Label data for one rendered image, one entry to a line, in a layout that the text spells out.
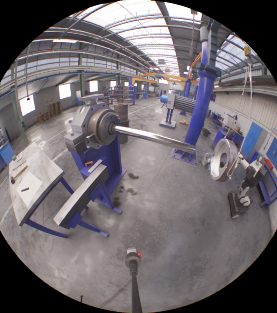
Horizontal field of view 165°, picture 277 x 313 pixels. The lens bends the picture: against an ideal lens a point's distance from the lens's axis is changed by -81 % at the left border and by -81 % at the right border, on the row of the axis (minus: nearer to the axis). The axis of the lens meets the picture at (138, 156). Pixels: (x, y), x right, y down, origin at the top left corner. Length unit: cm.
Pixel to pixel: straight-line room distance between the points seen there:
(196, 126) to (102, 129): 191
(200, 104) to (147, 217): 226
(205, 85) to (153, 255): 292
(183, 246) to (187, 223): 39
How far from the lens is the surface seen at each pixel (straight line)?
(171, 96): 412
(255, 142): 529
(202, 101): 220
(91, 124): 89
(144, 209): 155
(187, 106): 417
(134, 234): 146
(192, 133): 232
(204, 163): 118
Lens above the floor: 146
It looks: 40 degrees down
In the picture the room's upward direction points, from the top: 4 degrees clockwise
